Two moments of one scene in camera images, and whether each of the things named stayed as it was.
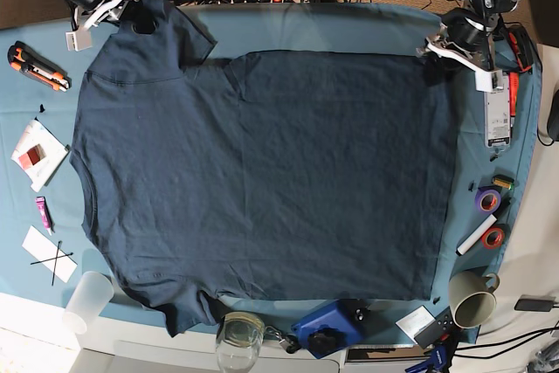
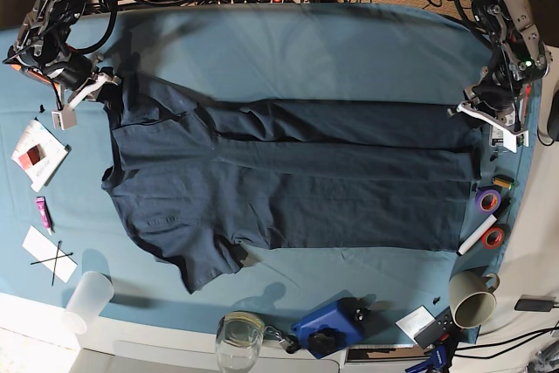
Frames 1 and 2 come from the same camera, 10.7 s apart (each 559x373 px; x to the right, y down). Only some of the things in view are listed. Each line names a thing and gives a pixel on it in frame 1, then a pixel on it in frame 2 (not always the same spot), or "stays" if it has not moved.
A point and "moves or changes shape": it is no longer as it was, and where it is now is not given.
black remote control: [444, 329] stays
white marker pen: [477, 234] stays
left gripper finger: [437, 70] to [471, 123]
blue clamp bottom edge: [435, 364] stays
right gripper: [468, 35] to [502, 100]
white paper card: [49, 254] stays
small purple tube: [45, 214] stays
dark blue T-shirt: [207, 179] moves or changes shape
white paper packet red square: [38, 152] stays
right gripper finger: [143, 27] to [110, 93]
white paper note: [415, 321] stays
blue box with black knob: [335, 329] stays
